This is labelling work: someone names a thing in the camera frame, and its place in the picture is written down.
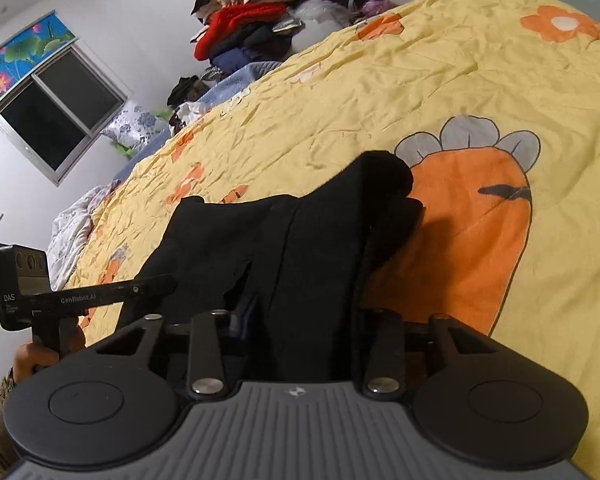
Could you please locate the lotus print window blind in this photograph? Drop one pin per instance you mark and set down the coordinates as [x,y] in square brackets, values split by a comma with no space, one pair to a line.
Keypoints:
[20,60]

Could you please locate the clear plastic bag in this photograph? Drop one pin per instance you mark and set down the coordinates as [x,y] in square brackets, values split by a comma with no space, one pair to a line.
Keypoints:
[320,17]

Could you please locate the yellow floral bedsheet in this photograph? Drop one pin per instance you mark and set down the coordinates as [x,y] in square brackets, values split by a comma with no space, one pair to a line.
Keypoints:
[380,90]

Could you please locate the white floral quilt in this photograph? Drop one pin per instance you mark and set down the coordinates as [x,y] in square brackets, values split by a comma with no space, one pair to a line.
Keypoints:
[72,230]

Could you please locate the sliding window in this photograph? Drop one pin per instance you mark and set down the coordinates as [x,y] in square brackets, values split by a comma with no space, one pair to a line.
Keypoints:
[55,115]

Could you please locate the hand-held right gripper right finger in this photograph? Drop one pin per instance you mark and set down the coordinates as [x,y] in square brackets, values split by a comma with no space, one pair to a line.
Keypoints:
[382,342]

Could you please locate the red knitted sweater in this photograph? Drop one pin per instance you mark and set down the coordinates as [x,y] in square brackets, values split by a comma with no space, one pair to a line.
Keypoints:
[230,20]

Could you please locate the purple cloth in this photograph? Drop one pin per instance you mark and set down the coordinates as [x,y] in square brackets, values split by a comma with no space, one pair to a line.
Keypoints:
[377,5]

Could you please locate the person's left hand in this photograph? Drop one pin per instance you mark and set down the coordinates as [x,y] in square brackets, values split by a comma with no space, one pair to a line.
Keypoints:
[35,355]

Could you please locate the pile of folded clothes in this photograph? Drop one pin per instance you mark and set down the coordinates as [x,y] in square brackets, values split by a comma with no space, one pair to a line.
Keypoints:
[250,40]

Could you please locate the dark cloth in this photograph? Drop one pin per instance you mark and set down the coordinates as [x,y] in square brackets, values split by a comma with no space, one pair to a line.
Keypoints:
[182,90]

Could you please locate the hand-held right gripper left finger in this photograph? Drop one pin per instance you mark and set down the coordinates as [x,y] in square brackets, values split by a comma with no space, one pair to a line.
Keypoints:
[207,342]

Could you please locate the floral pillow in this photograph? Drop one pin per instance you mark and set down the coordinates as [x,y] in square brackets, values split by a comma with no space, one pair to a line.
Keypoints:
[135,127]

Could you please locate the black pants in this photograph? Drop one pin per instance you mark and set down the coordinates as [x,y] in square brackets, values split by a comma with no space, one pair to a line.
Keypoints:
[320,260]

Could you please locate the light blue blanket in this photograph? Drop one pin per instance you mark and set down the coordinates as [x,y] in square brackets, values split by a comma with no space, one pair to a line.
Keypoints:
[240,77]

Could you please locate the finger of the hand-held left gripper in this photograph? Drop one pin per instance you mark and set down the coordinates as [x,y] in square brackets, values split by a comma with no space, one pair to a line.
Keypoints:
[150,287]

